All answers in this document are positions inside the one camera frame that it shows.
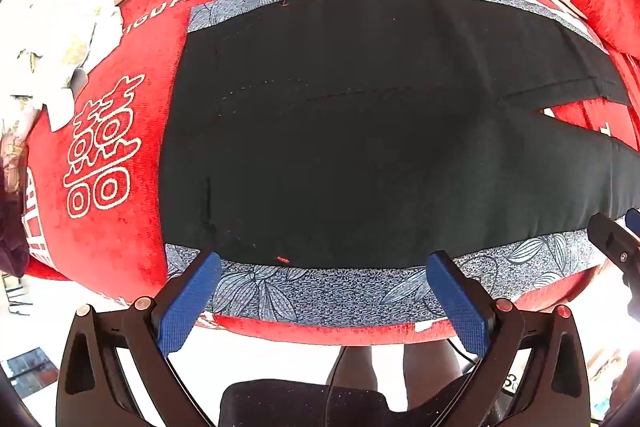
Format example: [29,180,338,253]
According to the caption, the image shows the red cloth, white characters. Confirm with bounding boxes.
[12,0,640,348]

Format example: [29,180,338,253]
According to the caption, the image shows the black pants grey leaf stripe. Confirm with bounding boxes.
[159,0,640,329]

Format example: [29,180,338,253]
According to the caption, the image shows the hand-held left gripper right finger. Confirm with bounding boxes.
[425,250,597,427]

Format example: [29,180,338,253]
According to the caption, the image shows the black cable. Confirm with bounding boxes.
[324,347,353,427]

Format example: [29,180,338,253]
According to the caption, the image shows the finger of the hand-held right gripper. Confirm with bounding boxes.
[587,206,640,289]

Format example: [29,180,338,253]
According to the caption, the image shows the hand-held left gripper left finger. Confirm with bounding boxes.
[55,251,224,427]

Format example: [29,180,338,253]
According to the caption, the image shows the white floral cloth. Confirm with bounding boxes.
[0,0,124,188]

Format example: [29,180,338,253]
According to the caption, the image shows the dark cloth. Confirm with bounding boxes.
[0,167,32,279]

